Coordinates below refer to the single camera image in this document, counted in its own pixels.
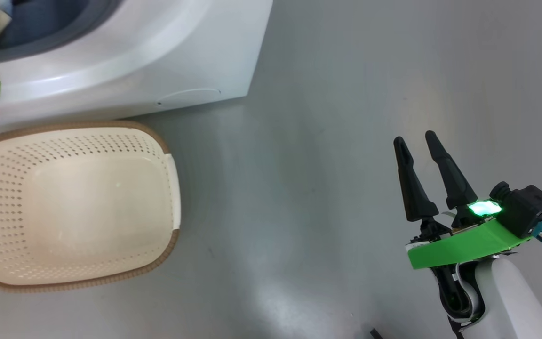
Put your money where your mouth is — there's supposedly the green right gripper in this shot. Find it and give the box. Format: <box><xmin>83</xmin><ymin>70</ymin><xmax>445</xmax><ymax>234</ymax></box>
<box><xmin>393</xmin><ymin>130</ymin><xmax>533</xmax><ymax>270</ymax></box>

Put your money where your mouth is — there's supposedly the white front-load washing machine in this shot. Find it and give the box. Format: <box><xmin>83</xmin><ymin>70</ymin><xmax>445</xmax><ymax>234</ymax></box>
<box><xmin>0</xmin><ymin>0</ymin><xmax>274</xmax><ymax>135</ymax></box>

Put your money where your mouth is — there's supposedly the cream perforated laundry basket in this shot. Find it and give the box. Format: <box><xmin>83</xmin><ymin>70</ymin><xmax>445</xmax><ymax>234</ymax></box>
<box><xmin>0</xmin><ymin>120</ymin><xmax>181</xmax><ymax>293</ymax></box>

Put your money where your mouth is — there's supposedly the round white filter cover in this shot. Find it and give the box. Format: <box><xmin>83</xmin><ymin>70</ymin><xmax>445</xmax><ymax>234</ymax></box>
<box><xmin>156</xmin><ymin>88</ymin><xmax>221</xmax><ymax>107</ymax></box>

